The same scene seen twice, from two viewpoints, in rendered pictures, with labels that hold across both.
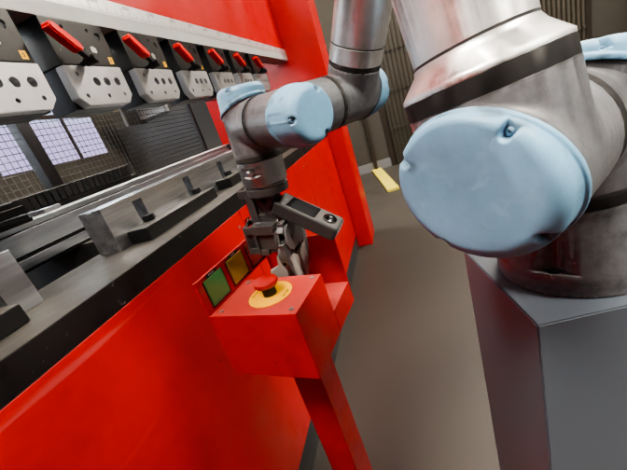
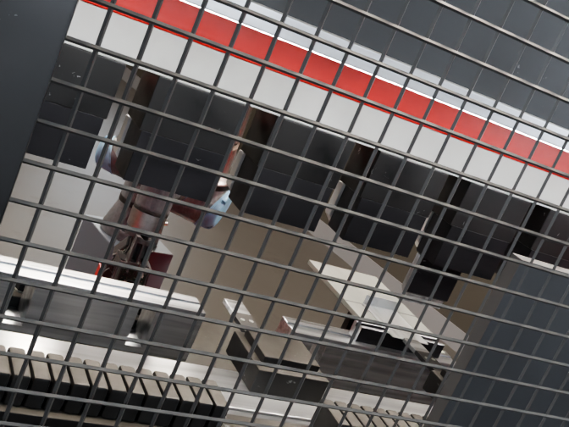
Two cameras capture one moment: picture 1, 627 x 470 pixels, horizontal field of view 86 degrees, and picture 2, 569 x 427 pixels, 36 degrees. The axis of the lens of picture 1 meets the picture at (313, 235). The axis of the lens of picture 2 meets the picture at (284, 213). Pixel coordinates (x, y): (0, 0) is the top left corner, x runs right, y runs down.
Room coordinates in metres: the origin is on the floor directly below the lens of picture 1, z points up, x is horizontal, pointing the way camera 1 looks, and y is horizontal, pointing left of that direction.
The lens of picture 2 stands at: (1.71, 1.39, 1.53)
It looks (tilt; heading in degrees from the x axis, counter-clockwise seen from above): 14 degrees down; 221
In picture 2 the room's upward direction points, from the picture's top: 24 degrees clockwise
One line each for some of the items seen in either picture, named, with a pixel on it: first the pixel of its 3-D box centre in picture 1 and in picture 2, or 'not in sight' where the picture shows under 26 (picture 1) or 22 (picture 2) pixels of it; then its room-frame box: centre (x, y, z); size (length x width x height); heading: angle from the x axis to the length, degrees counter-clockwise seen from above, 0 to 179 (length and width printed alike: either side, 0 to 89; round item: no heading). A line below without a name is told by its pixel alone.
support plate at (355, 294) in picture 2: not in sight; (369, 298); (0.25, 0.42, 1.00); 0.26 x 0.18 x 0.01; 71
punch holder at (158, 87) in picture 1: (141, 72); (52, 94); (1.03, 0.30, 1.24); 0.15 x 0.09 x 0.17; 161
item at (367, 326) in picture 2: not in sight; (397, 339); (0.31, 0.55, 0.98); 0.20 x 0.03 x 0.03; 161
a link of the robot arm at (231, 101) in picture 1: (250, 123); (160, 186); (0.56, 0.04, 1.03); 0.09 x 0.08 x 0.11; 34
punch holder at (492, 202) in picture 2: not in sight; (469, 224); (0.27, 0.56, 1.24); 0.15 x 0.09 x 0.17; 161
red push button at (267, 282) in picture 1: (268, 287); not in sight; (0.48, 0.09, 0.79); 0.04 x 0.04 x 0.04
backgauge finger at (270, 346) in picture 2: (6, 217); (260, 336); (0.72, 0.58, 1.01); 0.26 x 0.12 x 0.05; 71
